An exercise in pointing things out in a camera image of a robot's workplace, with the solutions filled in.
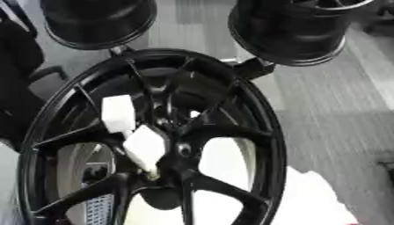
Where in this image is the black spoked wheel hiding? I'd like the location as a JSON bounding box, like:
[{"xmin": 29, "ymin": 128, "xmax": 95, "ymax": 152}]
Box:
[{"xmin": 17, "ymin": 48, "xmax": 288, "ymax": 225}]

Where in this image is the black wheel rim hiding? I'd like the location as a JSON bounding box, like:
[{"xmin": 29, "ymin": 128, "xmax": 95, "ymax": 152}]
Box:
[
  {"xmin": 38, "ymin": 0, "xmax": 159, "ymax": 51},
  {"xmin": 226, "ymin": 0, "xmax": 377, "ymax": 67}
]

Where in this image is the black office chair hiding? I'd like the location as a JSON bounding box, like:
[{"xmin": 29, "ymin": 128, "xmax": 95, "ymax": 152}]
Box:
[{"xmin": 0, "ymin": 0, "xmax": 71, "ymax": 153}]

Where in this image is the black wheel stand bracket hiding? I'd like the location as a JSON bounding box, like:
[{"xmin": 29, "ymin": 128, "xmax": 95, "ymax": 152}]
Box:
[{"xmin": 220, "ymin": 57, "xmax": 277, "ymax": 81}]

